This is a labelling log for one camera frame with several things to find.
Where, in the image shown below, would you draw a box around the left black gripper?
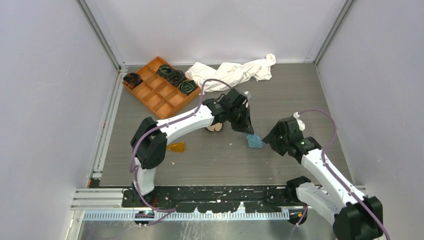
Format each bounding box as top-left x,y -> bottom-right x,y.
227,105 -> 254,135

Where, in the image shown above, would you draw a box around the blue cleaning cloth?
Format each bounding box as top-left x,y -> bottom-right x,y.
246,134 -> 264,149

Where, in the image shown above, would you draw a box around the black glasses case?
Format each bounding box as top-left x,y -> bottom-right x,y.
206,122 -> 224,132

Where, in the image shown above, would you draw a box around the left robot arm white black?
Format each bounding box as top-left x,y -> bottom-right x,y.
130,88 -> 254,207

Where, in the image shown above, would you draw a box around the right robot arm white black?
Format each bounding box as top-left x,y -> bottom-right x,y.
262,114 -> 384,240

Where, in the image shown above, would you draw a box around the orange sunglasses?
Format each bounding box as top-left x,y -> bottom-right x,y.
166,141 -> 186,153

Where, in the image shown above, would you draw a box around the white crumpled cloth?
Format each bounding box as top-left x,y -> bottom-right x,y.
185,53 -> 276,93

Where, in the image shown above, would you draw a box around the black coiled item right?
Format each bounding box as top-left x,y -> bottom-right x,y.
177,80 -> 198,96

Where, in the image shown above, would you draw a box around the black coiled item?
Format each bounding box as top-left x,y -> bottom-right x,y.
156,64 -> 175,79
123,72 -> 143,90
177,80 -> 198,96
166,70 -> 187,87

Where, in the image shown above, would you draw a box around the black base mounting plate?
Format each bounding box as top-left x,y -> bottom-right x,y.
121,185 -> 308,218

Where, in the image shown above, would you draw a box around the black coiled item middle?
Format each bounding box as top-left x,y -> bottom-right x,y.
166,70 -> 187,87

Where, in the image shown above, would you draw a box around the orange compartment tray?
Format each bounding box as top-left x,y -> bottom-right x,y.
122,56 -> 201,119

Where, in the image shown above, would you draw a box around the black coiled item top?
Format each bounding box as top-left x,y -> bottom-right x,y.
156,64 -> 175,79

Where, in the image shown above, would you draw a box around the black coiled item far left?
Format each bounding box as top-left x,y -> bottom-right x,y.
123,72 -> 143,90

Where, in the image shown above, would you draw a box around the white slotted cable duct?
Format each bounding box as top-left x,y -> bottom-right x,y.
82,209 -> 290,221

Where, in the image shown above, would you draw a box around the aluminium frame rail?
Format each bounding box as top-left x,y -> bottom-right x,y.
71,64 -> 128,211

